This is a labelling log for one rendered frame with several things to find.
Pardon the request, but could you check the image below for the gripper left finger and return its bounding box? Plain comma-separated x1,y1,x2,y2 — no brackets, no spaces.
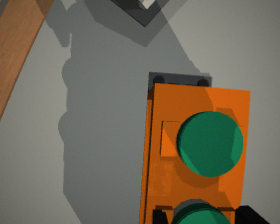
152,209,168,224

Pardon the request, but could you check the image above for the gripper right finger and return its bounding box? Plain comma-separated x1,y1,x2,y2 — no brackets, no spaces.
234,205,270,224

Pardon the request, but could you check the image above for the white push-button panel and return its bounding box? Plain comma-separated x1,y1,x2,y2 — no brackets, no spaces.
111,0,169,27

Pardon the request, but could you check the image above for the orange rectangular plate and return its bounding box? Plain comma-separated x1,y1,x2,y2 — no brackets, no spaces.
139,83,250,224

